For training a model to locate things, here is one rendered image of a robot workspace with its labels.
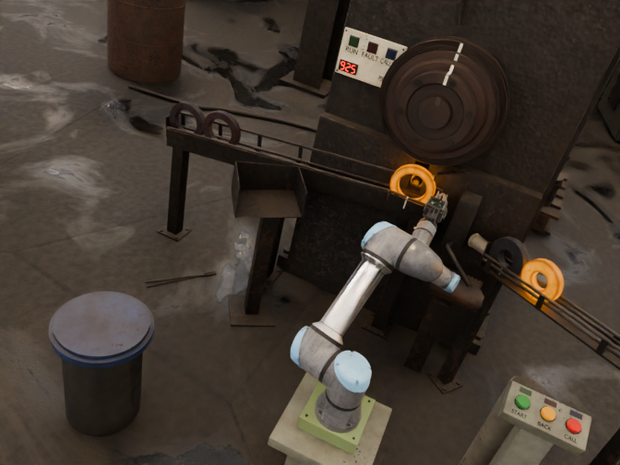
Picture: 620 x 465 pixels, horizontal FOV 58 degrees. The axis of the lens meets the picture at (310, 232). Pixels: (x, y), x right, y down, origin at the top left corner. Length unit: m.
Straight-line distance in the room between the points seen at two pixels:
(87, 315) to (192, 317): 0.72
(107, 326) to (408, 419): 1.24
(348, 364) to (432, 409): 0.86
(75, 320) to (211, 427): 0.65
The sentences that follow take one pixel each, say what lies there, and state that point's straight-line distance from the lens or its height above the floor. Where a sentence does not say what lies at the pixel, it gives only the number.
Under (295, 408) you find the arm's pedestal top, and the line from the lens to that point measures 1.94.
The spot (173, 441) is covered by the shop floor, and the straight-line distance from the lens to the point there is 2.18.
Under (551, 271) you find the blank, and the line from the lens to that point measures 2.11.
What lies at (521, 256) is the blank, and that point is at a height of 0.75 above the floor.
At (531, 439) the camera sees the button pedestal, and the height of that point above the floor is 0.51.
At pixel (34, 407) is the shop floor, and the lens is 2.31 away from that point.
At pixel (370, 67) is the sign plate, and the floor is 1.12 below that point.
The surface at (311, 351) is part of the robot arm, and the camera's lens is 1.75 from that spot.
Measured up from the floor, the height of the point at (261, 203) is 0.60.
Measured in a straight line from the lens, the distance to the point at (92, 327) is 1.94.
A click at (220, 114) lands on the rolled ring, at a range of 2.60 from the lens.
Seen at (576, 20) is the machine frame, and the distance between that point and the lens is 2.23.
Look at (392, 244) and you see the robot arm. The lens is 1.78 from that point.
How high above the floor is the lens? 1.81
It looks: 34 degrees down
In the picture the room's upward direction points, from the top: 14 degrees clockwise
